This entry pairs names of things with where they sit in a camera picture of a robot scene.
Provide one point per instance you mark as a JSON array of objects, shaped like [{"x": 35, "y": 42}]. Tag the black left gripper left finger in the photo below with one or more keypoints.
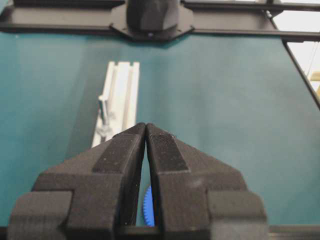
[{"x": 84, "y": 197}]

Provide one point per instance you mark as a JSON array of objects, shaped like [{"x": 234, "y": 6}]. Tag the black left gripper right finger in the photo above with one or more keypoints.
[{"x": 198, "y": 197}]

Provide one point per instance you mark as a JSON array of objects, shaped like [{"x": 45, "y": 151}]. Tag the large blue plastic gear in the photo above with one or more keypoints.
[{"x": 147, "y": 208}]

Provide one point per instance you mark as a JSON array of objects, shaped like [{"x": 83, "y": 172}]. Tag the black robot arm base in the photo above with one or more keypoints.
[{"x": 152, "y": 20}]

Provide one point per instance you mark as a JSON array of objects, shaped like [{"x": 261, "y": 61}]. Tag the steel shaft on rail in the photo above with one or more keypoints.
[{"x": 103, "y": 107}]

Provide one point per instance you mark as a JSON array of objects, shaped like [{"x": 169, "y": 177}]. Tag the aluminium extrusion rail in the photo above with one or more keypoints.
[{"x": 121, "y": 87}]

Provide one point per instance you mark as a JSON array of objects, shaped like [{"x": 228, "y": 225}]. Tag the black frame bar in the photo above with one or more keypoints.
[{"x": 236, "y": 65}]

